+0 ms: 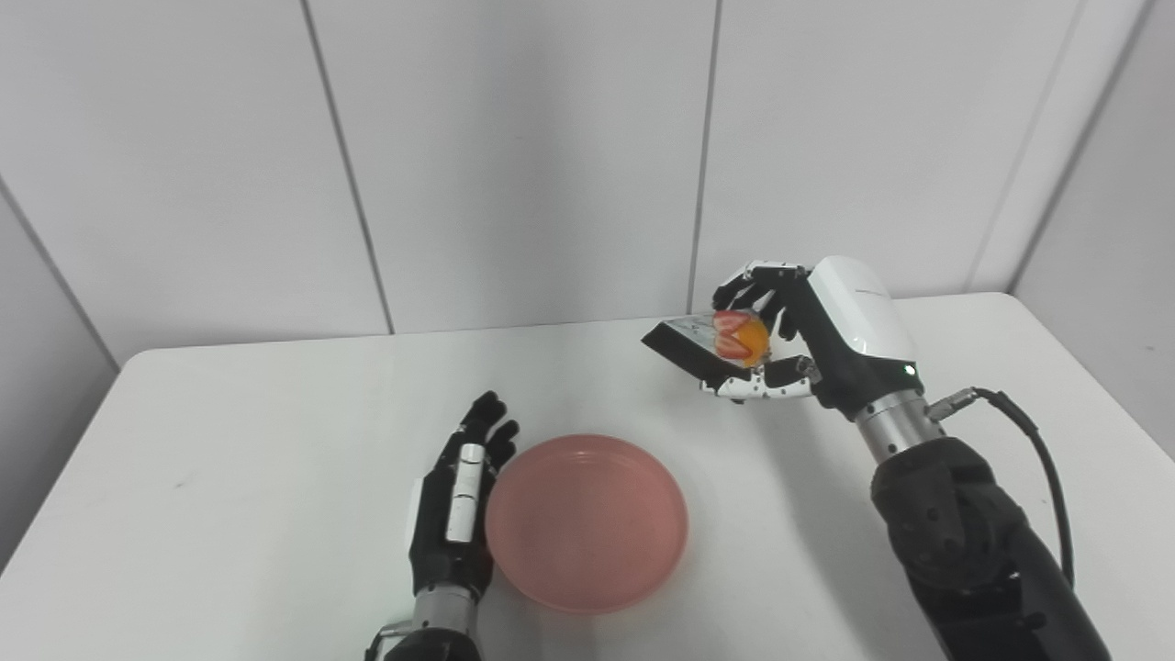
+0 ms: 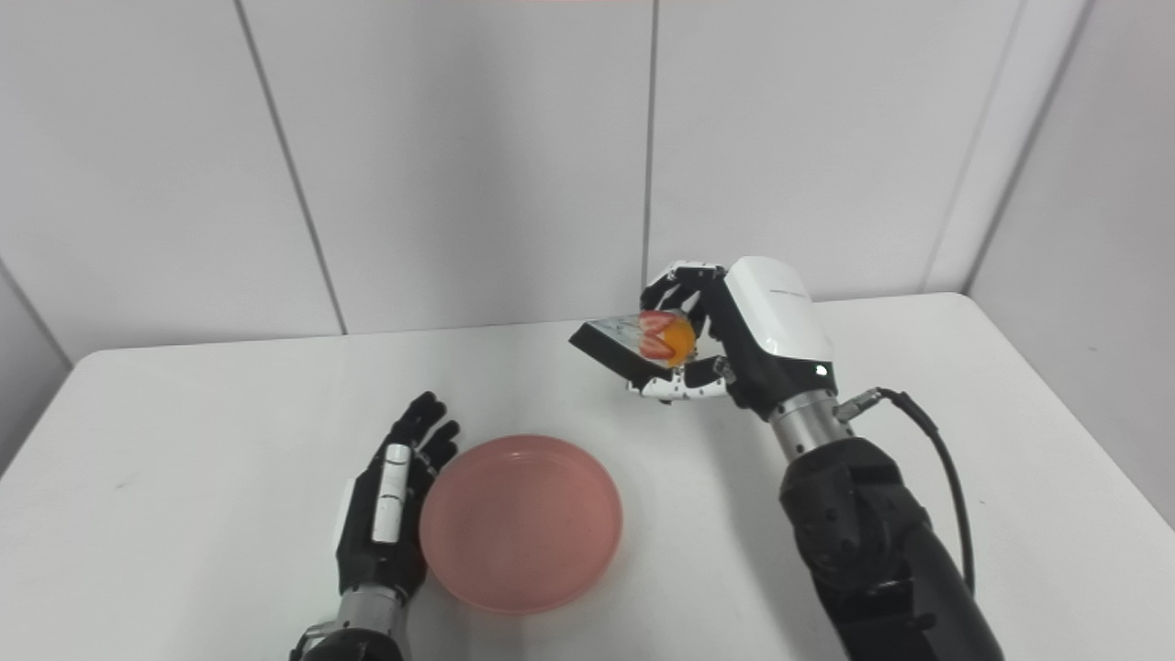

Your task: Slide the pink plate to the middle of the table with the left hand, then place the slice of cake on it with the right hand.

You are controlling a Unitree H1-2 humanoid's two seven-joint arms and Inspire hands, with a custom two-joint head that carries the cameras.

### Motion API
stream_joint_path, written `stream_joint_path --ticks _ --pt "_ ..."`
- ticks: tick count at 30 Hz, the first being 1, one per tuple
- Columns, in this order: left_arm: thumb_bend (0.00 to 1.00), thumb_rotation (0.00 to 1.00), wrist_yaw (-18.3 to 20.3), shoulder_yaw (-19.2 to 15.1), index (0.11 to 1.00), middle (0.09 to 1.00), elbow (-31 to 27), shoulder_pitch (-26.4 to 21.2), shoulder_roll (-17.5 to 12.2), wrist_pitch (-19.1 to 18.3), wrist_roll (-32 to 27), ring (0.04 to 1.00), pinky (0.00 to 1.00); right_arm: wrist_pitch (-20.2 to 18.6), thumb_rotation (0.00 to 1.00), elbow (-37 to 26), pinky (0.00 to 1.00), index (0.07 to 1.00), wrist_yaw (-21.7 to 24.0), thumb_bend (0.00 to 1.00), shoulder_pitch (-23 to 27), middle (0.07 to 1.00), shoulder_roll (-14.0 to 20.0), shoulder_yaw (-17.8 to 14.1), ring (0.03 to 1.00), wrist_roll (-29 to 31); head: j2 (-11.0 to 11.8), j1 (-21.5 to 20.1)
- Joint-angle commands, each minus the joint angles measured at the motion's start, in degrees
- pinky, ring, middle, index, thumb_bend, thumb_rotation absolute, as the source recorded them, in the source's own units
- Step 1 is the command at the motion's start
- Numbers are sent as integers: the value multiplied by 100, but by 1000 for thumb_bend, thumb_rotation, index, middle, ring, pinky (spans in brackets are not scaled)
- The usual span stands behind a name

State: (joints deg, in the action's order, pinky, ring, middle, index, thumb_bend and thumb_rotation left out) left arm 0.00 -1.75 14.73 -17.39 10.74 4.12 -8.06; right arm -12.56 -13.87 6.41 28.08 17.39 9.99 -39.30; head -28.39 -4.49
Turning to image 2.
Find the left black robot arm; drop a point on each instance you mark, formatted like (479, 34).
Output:
(358, 629)

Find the chocolate cake slice with fruit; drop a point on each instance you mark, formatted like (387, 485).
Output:
(638, 341)

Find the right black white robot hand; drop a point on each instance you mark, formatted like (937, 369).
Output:
(753, 340)

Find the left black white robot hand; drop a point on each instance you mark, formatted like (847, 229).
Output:
(390, 514)

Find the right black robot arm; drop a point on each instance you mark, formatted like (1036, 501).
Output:
(872, 542)

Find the pink round plate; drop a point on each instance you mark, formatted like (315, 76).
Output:
(520, 525)

